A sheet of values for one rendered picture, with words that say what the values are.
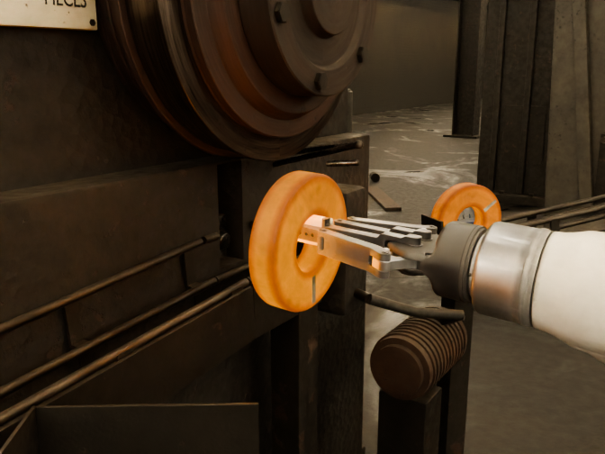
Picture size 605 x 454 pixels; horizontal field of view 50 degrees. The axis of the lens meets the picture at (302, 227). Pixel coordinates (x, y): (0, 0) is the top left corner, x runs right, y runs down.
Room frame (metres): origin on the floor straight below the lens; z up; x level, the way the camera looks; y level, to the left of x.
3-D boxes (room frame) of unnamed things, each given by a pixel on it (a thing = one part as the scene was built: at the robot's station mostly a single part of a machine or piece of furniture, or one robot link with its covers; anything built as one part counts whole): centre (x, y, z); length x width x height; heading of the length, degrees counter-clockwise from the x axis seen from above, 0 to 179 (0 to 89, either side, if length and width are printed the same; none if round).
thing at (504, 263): (0.57, -0.19, 0.83); 0.09 x 0.06 x 0.09; 147
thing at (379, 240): (0.64, -0.07, 0.84); 0.11 x 0.01 x 0.04; 58
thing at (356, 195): (1.18, -0.06, 0.68); 0.11 x 0.08 x 0.24; 57
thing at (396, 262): (0.59, -0.10, 0.84); 0.05 x 0.05 x 0.02; 58
